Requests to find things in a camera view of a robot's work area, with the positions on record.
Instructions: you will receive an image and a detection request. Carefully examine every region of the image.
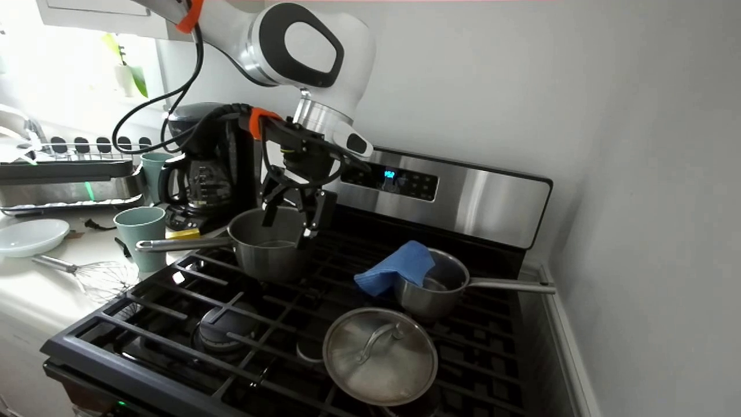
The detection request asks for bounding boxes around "black coffee maker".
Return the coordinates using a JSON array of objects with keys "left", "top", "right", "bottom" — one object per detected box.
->
[{"left": 158, "top": 103, "right": 260, "bottom": 233}]

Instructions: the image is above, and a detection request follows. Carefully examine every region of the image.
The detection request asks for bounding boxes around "teal mug behind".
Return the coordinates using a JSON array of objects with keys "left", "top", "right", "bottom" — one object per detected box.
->
[{"left": 142, "top": 154, "right": 169, "bottom": 205}]

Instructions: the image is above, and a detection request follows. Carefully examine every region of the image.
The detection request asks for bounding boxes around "blue cloth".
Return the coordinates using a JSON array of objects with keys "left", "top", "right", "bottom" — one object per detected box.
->
[{"left": 354, "top": 242, "right": 435, "bottom": 296}]

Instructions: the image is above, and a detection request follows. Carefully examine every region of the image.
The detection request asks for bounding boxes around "white plate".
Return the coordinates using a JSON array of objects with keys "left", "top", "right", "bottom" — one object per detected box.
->
[{"left": 0, "top": 219, "right": 69, "bottom": 258}]

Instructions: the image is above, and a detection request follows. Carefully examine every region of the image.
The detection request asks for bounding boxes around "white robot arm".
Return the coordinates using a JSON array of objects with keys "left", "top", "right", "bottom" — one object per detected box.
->
[{"left": 138, "top": 0, "right": 376, "bottom": 233}]

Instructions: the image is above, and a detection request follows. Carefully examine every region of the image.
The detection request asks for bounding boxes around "steel pot lid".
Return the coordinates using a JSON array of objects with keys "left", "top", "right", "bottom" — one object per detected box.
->
[{"left": 323, "top": 309, "right": 437, "bottom": 409}]

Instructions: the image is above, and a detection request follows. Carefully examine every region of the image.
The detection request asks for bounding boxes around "steel pot with handle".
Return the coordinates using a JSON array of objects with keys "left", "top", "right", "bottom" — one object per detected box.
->
[{"left": 138, "top": 206, "right": 310, "bottom": 284}]

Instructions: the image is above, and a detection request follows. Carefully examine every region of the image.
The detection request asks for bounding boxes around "small steel saucepan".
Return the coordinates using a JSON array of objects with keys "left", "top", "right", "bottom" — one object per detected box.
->
[{"left": 393, "top": 248, "right": 556, "bottom": 323}]

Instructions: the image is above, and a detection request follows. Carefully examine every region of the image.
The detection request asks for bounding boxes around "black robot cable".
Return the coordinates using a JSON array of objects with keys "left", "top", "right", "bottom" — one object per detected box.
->
[{"left": 110, "top": 21, "right": 310, "bottom": 157}]

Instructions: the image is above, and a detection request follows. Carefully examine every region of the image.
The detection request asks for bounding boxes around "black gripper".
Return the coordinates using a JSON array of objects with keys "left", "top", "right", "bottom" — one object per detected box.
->
[{"left": 261, "top": 119, "right": 340, "bottom": 238}]

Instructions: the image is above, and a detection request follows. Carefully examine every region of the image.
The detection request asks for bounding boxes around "steel dish rack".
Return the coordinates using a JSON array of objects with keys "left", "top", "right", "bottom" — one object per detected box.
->
[{"left": 0, "top": 136, "right": 144, "bottom": 211}]

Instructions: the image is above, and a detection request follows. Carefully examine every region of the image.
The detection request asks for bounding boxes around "metal wire whisk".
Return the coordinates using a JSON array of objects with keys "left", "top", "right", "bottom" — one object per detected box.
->
[{"left": 33, "top": 255, "right": 138, "bottom": 292}]

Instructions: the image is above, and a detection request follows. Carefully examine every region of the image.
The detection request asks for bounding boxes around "light teal plastic cup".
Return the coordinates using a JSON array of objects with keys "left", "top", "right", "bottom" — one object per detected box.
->
[{"left": 113, "top": 206, "right": 168, "bottom": 278}]

